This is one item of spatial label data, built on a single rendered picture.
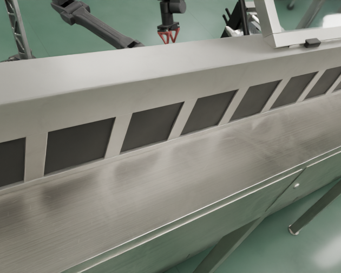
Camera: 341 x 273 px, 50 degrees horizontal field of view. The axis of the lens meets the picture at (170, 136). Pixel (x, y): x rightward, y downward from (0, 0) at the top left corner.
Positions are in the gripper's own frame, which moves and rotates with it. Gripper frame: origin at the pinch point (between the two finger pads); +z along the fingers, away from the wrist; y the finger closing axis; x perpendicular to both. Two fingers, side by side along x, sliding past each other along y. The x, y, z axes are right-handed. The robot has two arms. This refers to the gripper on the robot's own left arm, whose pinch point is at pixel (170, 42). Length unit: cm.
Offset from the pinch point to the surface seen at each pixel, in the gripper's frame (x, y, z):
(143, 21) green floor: 156, 157, 32
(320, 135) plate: -89, -52, 5
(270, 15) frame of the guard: -80, -67, -30
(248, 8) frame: -46.1, -6.6, -18.2
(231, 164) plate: -79, -83, 0
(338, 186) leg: -75, 52, 98
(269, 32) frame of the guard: -81, -68, -26
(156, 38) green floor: 133, 147, 45
